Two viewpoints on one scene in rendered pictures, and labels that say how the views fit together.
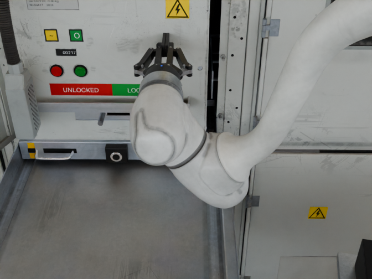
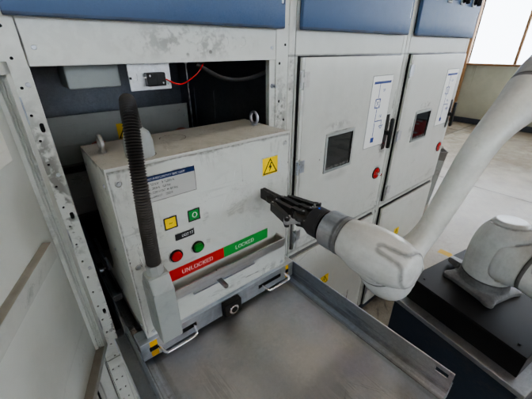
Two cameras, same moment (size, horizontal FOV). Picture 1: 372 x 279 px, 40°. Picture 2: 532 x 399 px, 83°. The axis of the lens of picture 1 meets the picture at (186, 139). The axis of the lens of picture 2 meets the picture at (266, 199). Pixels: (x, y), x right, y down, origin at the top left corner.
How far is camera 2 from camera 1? 0.79 m
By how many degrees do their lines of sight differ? 35
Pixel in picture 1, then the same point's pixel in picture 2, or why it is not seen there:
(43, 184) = (187, 374)
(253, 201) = not seen: hidden behind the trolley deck
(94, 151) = (211, 315)
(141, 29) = (245, 190)
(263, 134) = (439, 226)
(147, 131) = (410, 259)
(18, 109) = (168, 311)
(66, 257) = not seen: outside the picture
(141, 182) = (263, 319)
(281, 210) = not seen: hidden behind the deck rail
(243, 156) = (424, 249)
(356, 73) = (338, 183)
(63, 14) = (182, 198)
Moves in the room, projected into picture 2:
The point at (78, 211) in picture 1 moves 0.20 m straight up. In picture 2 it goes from (245, 377) to (242, 321)
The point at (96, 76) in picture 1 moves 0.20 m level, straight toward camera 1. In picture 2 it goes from (210, 245) to (268, 277)
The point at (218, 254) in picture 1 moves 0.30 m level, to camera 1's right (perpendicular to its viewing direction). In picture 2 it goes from (370, 337) to (419, 289)
